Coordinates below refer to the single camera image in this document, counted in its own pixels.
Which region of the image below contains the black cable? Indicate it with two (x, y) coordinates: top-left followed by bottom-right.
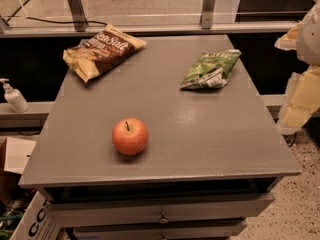
(5, 0), (108, 27)

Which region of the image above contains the left metal railing post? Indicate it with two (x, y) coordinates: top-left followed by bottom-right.
(67, 0), (87, 32)

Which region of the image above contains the white pump bottle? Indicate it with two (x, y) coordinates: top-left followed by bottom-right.
(0, 78), (29, 113)

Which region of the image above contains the right metal railing post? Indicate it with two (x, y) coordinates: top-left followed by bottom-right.
(200, 0), (216, 29)

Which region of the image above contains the top grey drawer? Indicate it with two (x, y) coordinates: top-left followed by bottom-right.
(45, 193), (275, 227)

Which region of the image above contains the green jalapeno chip bag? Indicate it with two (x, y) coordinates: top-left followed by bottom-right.
(180, 49), (241, 90)

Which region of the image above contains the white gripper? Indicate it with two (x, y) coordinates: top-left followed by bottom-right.
(274, 1), (320, 135)

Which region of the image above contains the grey drawer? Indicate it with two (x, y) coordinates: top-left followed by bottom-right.
(45, 193), (275, 227)
(74, 219), (247, 240)

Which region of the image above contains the brown cardboard box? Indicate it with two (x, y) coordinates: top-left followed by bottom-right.
(0, 136), (36, 204)

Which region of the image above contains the red apple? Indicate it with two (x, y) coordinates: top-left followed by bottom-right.
(112, 118), (149, 156)

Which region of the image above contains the metal railing post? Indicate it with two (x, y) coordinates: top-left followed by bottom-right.
(67, 0), (87, 32)
(200, 0), (216, 29)

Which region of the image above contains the brown sea salt chip bag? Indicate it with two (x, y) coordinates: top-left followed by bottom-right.
(63, 24), (146, 83)

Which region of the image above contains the lower grey drawer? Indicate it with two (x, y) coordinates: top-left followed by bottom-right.
(74, 219), (247, 240)

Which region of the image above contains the white cardboard box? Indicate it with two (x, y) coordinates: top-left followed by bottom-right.
(10, 192), (60, 240)

